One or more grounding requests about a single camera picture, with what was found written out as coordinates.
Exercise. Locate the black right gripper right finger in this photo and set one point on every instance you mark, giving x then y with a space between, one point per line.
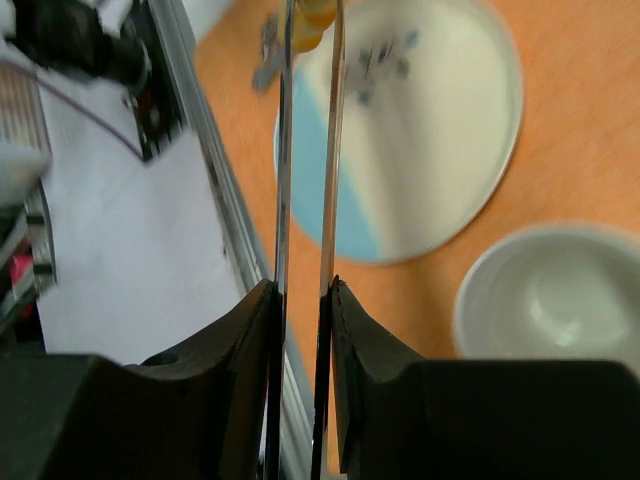
403 416

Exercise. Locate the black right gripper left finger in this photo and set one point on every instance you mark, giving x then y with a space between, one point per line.
193 411

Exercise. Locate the metal serving tongs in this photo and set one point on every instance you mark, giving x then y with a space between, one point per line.
319 462

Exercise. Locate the oblong golden bread roll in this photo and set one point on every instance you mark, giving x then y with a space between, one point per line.
311 19

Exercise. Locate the yellow mug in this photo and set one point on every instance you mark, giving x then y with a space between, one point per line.
565 291

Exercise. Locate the orange placemat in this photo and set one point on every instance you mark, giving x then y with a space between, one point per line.
577 157

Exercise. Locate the white and blue plate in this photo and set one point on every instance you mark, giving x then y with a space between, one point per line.
432 110

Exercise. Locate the aluminium table frame rail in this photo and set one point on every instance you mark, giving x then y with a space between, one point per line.
220 165

